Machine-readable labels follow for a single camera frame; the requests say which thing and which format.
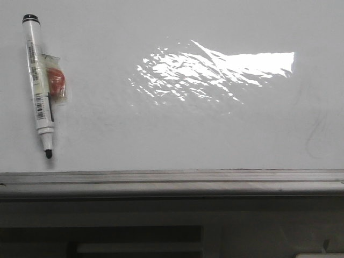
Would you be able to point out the red magnet taped to marker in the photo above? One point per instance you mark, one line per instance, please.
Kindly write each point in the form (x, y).
(56, 79)

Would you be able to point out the aluminium whiteboard frame rail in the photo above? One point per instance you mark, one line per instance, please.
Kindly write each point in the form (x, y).
(170, 183)

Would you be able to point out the white whiteboard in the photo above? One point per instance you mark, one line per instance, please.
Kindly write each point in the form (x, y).
(179, 85)

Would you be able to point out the white dry-erase marker pen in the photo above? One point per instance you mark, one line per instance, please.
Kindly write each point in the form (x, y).
(37, 70)

